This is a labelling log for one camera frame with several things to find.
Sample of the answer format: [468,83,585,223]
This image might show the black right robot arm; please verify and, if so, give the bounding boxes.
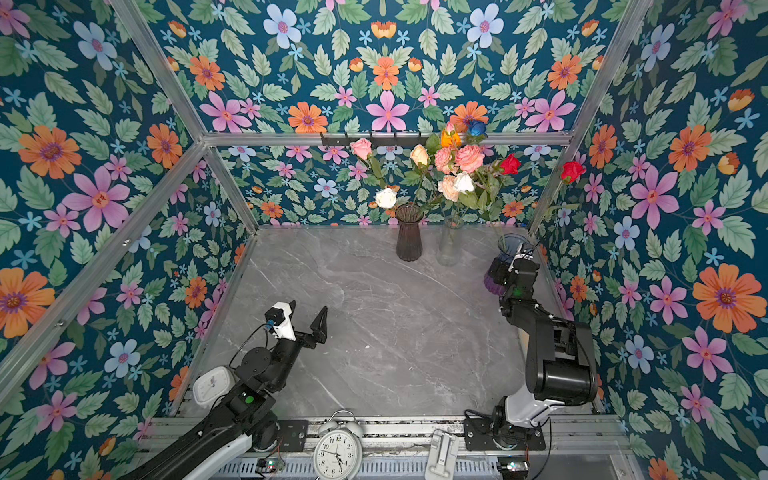
[488,255,598,449]

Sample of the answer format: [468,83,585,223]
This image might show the pink rose stem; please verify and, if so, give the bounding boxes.
[350,138,387,189]

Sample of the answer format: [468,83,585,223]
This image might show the dark pink ribbed glass vase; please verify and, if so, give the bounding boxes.
[395,203,423,262]

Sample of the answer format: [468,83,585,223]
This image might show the red rose stem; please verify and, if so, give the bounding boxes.
[528,160,586,239]
[491,154,521,178]

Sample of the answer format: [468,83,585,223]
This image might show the yellow rose stem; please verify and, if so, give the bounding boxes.
[440,130,462,150]

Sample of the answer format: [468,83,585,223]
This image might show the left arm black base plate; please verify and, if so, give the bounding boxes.
[277,419,310,453]

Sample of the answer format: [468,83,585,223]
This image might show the black hook rail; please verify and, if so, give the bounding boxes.
[320,132,440,148]

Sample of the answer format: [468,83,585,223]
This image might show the white plastic clip bracket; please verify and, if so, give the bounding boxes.
[424,429,459,480]

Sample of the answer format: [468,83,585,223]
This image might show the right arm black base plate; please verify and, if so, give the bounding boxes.
[463,417,547,452]

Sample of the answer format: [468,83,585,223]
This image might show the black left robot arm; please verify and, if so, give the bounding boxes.
[124,307,328,479]

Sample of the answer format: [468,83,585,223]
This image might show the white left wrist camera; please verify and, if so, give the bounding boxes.
[265,301,296,341]

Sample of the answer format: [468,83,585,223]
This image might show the pink cream peony spray stem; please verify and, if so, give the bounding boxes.
[435,145,508,223]

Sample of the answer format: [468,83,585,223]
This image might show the white twin-bell alarm clock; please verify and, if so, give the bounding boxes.
[312,409,364,480]

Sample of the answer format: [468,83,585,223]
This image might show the clear glass cup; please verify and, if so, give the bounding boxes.
[437,216,463,266]

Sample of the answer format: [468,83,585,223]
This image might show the purple ribbed glass vase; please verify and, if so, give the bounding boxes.
[484,233,534,296]

